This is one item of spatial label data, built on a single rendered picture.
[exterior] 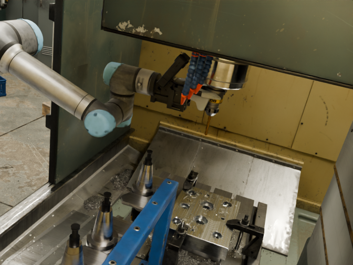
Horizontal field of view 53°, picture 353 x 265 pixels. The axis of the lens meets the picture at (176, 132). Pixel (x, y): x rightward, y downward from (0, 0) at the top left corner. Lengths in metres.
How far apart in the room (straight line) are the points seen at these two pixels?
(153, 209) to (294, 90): 1.35
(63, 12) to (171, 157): 1.05
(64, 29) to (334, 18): 1.03
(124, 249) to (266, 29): 0.49
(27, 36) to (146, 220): 0.69
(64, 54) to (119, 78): 0.44
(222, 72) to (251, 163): 1.25
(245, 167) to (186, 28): 1.50
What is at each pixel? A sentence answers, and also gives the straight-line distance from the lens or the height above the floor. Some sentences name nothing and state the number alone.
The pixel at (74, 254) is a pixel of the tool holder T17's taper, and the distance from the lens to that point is 0.64.
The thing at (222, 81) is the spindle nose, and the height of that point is 1.51.
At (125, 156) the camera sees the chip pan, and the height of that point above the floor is 0.67.
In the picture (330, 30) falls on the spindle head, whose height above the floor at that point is 1.69.
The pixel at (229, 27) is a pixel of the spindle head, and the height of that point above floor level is 1.66.
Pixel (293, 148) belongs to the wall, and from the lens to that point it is 2.12.
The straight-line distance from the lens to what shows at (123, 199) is 0.88.
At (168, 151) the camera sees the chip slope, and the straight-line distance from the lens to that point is 2.11.
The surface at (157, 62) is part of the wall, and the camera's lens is 2.13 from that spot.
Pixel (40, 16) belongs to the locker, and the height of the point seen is 0.90.
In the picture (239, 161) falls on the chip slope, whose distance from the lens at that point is 2.11.
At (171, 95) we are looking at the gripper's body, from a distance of 1.02.
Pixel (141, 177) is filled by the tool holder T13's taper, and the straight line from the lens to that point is 0.90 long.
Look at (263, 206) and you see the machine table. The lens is 1.60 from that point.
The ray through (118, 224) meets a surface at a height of 1.22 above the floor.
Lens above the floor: 1.72
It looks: 23 degrees down
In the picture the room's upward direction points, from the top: 11 degrees clockwise
